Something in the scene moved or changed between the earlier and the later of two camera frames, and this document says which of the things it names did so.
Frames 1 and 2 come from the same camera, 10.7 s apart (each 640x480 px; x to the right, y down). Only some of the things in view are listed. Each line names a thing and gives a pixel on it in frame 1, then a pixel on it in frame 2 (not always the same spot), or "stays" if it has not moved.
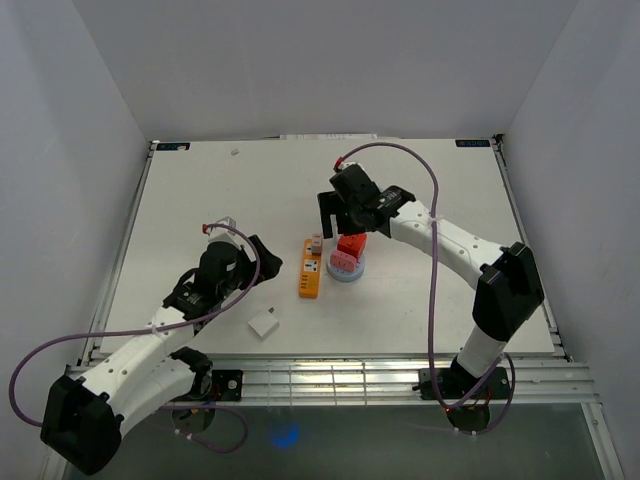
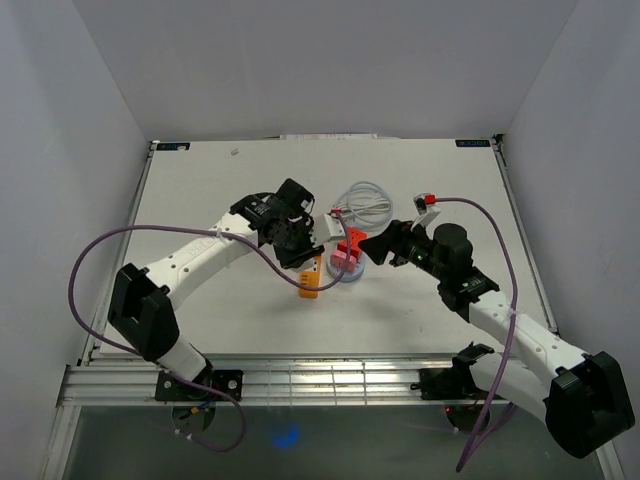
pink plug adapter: x=343 y=260 stays
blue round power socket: x=343 y=261 -> x=348 y=276
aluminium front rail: x=377 y=382 stays
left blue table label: x=171 y=146 stays
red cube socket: x=352 y=244 stays
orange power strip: x=309 y=272 stays
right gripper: x=330 y=204 -> x=395 y=239
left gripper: x=269 y=263 -> x=306 y=251
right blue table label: x=473 y=143 stays
